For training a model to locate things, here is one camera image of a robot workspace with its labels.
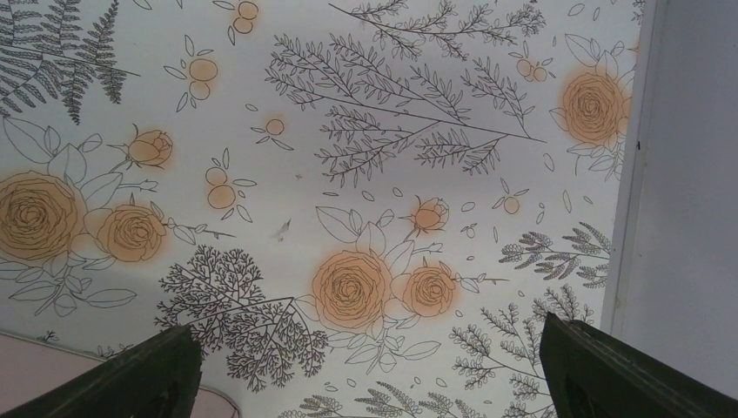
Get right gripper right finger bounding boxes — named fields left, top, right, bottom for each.
left=540, top=313, right=737, bottom=418

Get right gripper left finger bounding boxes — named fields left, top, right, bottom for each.
left=2, top=326, right=202, bottom=417

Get metal tray with light pieces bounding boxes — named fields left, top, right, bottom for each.
left=1, top=334, right=241, bottom=417

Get floral patterned table mat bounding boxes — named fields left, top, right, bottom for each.
left=1, top=1, right=645, bottom=417

